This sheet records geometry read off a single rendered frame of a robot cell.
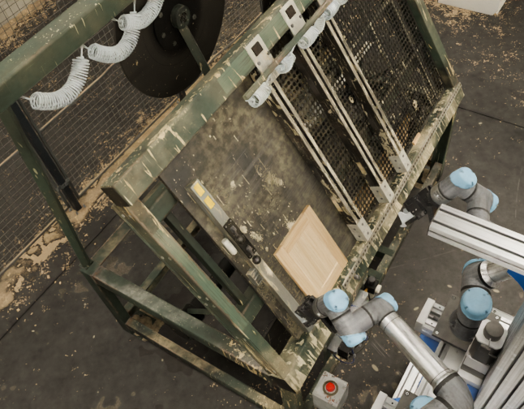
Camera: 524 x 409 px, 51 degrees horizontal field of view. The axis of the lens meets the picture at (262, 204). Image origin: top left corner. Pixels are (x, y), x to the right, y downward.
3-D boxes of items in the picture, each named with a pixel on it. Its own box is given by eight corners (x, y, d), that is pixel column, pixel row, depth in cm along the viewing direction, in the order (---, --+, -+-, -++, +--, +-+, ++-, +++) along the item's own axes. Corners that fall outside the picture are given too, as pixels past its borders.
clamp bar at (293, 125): (354, 243, 284) (394, 246, 266) (229, 53, 227) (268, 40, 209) (363, 229, 289) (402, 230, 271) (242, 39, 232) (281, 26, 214)
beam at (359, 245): (281, 389, 257) (298, 394, 248) (267, 374, 251) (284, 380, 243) (448, 97, 360) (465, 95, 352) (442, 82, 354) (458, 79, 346)
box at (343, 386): (337, 419, 245) (336, 406, 231) (313, 406, 250) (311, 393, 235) (348, 396, 251) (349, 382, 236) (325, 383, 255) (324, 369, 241)
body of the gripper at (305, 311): (303, 297, 205) (315, 290, 194) (321, 311, 205) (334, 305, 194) (292, 312, 202) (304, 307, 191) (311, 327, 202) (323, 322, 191)
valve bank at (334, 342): (349, 379, 273) (350, 361, 254) (324, 365, 279) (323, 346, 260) (390, 299, 297) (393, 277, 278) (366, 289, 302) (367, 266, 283)
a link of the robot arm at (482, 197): (481, 226, 189) (457, 211, 187) (483, 200, 196) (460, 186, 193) (499, 217, 183) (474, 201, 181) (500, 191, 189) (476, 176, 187)
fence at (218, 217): (303, 331, 258) (310, 333, 255) (184, 187, 212) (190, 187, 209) (308, 323, 261) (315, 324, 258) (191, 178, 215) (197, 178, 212)
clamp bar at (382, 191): (377, 205, 297) (416, 205, 279) (263, 16, 240) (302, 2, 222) (384, 192, 302) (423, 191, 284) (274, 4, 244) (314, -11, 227)
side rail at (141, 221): (268, 373, 251) (284, 380, 243) (109, 206, 198) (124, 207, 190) (274, 363, 254) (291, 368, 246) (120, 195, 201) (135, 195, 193)
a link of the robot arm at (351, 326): (379, 331, 179) (360, 302, 181) (351, 349, 177) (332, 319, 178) (371, 332, 187) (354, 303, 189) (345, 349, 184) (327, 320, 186)
